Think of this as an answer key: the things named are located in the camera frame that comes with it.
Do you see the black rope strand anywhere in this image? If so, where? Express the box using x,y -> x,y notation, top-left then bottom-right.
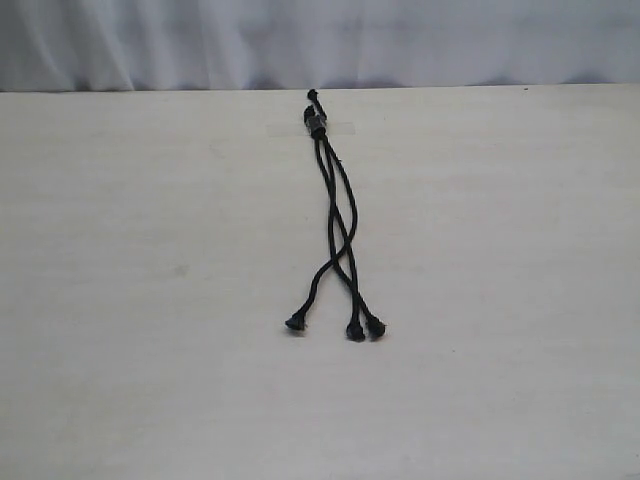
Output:
284,88 -> 362,333
307,114 -> 389,343
302,104 -> 365,344

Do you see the white backdrop curtain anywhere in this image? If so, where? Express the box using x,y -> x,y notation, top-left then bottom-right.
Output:
1,1 -> 639,91

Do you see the clear tape strip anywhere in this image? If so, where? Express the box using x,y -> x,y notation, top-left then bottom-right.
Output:
266,122 -> 356,137

